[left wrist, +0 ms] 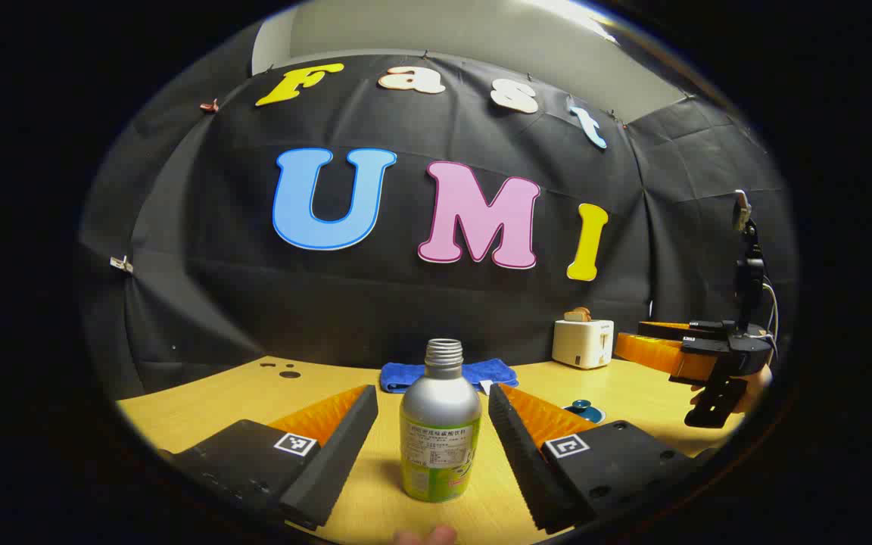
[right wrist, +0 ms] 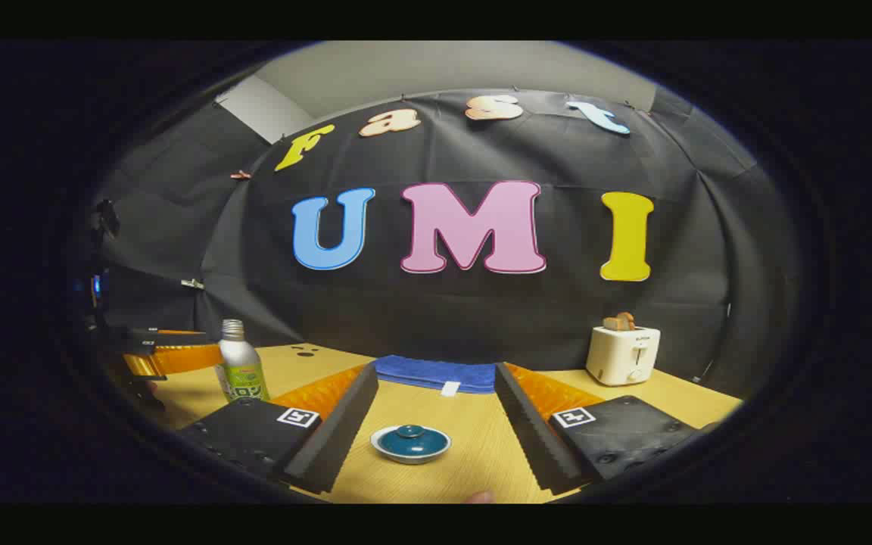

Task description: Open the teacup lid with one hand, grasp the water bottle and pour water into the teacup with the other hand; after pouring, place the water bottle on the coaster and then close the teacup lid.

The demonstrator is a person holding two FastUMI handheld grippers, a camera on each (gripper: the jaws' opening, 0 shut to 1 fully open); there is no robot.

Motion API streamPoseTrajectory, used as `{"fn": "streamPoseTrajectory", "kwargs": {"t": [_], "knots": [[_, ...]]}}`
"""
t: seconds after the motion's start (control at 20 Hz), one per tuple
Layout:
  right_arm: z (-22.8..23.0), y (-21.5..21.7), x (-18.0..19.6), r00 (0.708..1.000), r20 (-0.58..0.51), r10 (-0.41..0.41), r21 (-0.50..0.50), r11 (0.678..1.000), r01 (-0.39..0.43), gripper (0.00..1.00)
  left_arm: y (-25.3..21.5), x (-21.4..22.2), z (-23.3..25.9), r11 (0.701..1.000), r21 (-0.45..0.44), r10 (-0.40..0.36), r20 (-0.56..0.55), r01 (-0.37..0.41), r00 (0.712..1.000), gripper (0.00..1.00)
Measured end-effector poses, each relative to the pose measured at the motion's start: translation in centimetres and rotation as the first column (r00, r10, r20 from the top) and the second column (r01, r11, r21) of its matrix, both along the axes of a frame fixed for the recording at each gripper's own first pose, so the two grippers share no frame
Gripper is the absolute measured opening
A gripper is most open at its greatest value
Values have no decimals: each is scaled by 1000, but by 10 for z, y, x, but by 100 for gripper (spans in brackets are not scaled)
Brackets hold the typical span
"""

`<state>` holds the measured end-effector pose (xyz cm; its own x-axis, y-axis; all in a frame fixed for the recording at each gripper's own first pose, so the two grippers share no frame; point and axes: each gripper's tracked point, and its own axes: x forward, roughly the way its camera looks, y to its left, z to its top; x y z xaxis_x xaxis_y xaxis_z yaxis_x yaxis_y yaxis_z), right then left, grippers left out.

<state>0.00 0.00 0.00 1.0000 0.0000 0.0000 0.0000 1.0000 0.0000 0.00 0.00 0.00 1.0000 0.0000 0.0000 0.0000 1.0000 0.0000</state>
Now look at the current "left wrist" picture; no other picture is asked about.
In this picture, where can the black backdrop cloth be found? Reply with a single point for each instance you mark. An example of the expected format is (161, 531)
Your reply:
(406, 303)

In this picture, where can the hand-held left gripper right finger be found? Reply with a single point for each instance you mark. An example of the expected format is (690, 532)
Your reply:
(519, 454)

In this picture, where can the brown bread slice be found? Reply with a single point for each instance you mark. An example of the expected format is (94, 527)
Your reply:
(577, 314)

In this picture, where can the silver green-label water bottle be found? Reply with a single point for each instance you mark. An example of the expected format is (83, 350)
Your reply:
(440, 439)

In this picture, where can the white toaster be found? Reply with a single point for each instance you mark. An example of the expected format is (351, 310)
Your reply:
(581, 344)

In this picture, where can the blue teacup lid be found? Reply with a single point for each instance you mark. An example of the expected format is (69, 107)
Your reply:
(586, 411)

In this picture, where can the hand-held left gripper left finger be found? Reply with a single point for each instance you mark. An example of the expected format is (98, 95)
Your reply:
(334, 458)

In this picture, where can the small white clip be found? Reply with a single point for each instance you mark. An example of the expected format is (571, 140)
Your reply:
(122, 264)

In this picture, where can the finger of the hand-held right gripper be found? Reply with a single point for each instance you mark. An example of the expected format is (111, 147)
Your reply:
(655, 354)
(678, 330)

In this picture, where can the blue towel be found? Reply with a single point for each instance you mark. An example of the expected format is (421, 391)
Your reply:
(493, 372)

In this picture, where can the small red clip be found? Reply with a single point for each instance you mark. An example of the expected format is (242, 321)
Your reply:
(210, 106)

